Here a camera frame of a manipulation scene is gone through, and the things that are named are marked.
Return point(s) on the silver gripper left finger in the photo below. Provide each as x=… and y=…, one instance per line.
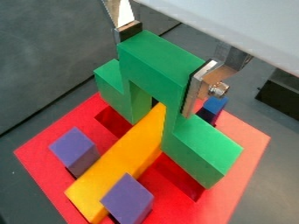
x=126, y=26

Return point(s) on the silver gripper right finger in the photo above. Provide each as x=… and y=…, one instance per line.
x=206, y=82

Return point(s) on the green arch-shaped block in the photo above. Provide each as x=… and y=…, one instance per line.
x=151, y=71

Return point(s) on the red board with slots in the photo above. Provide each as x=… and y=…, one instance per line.
x=180, y=201

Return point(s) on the blue block right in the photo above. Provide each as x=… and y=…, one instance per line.
x=211, y=109

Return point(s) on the blue block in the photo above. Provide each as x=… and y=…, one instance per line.
x=211, y=109
x=128, y=201

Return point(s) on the yellow long block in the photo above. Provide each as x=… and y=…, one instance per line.
x=130, y=156

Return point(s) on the purple block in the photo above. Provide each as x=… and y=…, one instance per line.
x=75, y=151

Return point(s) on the blue block left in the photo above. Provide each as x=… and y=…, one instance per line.
x=128, y=201

